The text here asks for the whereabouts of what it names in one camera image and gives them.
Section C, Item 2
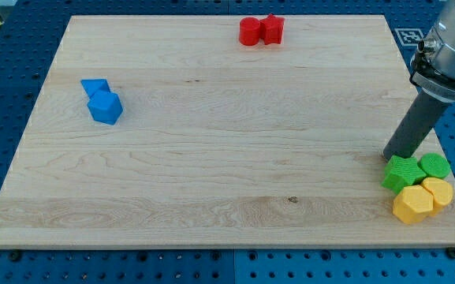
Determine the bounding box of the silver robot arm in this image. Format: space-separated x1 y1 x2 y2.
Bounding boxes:
410 0 455 103

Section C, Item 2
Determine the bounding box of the red star block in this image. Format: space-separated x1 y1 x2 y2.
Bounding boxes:
260 13 285 45

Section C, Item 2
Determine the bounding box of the blue cube block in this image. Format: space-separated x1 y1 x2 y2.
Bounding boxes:
87 91 123 125

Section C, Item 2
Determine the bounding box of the green star block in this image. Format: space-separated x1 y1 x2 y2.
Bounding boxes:
381 155 427 195

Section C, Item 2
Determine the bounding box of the wooden board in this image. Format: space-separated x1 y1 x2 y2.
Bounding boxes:
0 15 455 250

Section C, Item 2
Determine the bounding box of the red cylinder block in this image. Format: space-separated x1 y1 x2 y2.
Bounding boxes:
238 17 260 46

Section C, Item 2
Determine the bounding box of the blue triangle block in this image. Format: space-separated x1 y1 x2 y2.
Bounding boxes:
80 79 110 98

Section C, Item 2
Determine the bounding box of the yellow hexagon block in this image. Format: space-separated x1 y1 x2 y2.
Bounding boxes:
393 185 434 224

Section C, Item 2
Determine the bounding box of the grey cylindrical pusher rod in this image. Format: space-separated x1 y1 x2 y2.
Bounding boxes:
382 89 453 160

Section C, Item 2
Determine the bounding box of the green cylinder block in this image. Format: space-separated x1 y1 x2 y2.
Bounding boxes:
418 153 451 179

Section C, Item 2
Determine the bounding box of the white fiducial marker tag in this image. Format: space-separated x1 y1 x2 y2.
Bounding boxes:
394 28 424 47

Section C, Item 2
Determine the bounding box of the yellow rounded block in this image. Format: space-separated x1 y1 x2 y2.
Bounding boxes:
421 177 453 217

